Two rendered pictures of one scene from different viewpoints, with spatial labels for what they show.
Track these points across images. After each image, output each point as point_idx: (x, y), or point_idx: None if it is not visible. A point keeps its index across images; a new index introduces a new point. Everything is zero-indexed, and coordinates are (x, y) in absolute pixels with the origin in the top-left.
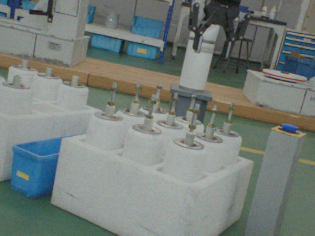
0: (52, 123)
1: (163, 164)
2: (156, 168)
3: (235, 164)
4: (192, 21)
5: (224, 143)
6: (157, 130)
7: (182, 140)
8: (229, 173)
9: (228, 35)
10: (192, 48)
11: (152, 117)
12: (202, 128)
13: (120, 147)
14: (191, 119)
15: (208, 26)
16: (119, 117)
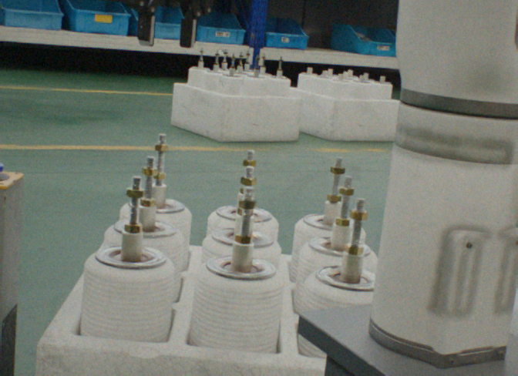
0: (512, 327)
1: (192, 260)
2: (192, 253)
3: (79, 310)
4: (201, 0)
5: (108, 230)
6: (228, 214)
7: (169, 207)
8: (78, 281)
9: (153, 5)
10: (194, 42)
11: (240, 190)
12: (196, 271)
13: (292, 272)
14: (163, 163)
15: None
16: (318, 224)
